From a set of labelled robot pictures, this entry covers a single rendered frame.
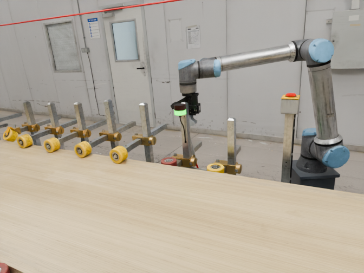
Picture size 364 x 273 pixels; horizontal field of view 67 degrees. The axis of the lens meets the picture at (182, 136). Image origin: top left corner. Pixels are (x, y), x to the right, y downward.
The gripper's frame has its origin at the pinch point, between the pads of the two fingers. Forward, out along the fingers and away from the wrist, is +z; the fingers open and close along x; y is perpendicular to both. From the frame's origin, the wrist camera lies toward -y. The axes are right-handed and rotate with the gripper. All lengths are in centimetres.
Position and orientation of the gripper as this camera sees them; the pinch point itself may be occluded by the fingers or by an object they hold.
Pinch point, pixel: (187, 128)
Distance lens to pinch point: 152.9
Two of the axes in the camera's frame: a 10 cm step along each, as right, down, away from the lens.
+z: 0.7, 9.4, 3.3
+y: 9.0, 0.8, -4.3
